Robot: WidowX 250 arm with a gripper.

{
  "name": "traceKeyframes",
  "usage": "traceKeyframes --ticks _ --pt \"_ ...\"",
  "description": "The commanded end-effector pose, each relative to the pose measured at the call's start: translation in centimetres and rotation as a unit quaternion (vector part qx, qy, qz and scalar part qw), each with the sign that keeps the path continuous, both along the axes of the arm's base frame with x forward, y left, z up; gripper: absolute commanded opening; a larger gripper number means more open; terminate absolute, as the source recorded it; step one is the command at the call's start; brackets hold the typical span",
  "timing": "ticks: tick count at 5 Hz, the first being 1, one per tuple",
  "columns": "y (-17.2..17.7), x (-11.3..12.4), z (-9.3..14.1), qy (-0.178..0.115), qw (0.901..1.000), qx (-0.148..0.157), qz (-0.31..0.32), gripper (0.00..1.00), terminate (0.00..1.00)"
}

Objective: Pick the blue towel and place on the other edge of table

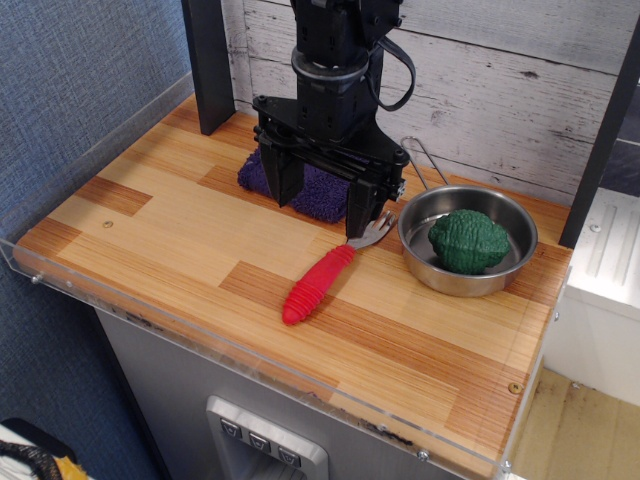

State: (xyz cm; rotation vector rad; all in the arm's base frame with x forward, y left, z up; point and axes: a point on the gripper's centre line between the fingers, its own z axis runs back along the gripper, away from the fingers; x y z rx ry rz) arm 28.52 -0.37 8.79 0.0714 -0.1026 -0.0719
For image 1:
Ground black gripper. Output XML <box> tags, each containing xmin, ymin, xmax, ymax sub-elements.
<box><xmin>253</xmin><ymin>63</ymin><xmax>410</xmax><ymax>237</ymax></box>

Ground purple cloth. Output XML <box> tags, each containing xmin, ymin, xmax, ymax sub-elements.
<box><xmin>237</xmin><ymin>149</ymin><xmax>349</xmax><ymax>224</ymax></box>

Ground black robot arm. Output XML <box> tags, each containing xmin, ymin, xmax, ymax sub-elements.
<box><xmin>253</xmin><ymin>1</ymin><xmax>416</xmax><ymax>238</ymax></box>

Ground small steel pan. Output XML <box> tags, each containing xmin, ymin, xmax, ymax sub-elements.
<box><xmin>396</xmin><ymin>135</ymin><xmax>540</xmax><ymax>299</ymax></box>

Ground green toy vegetable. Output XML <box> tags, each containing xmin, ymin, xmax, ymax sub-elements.
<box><xmin>428</xmin><ymin>209</ymin><xmax>511</xmax><ymax>275</ymax></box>

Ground grey cabinet with button panel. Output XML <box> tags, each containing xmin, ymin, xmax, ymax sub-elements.
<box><xmin>98</xmin><ymin>312</ymin><xmax>452</xmax><ymax>479</ymax></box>

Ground clear acrylic table guard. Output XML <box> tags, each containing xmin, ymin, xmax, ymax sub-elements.
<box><xmin>1</xmin><ymin>72</ymin><xmax>568</xmax><ymax>479</ymax></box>

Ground white ribbed side unit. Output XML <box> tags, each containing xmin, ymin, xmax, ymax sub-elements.
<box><xmin>543</xmin><ymin>188</ymin><xmax>639</xmax><ymax>405</ymax></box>

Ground black and yellow bag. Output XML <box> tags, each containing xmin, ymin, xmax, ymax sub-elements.
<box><xmin>1</xmin><ymin>418</ymin><xmax>91</xmax><ymax>480</ymax></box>

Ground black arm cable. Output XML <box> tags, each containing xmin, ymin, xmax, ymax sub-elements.
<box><xmin>364</xmin><ymin>37</ymin><xmax>417</xmax><ymax>113</ymax></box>

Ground red handled metal fork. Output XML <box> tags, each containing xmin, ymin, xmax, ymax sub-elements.
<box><xmin>282</xmin><ymin>211</ymin><xmax>396</xmax><ymax>325</ymax></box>

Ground black left frame post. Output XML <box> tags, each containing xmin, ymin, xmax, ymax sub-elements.
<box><xmin>181</xmin><ymin>0</ymin><xmax>236</xmax><ymax>136</ymax></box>

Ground black frame post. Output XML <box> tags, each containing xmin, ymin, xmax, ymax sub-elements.
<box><xmin>181</xmin><ymin>0</ymin><xmax>236</xmax><ymax>136</ymax></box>
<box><xmin>559</xmin><ymin>21</ymin><xmax>639</xmax><ymax>248</ymax></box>

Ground black right frame post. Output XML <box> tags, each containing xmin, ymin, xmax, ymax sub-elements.
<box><xmin>559</xmin><ymin>21</ymin><xmax>639</xmax><ymax>248</ymax></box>

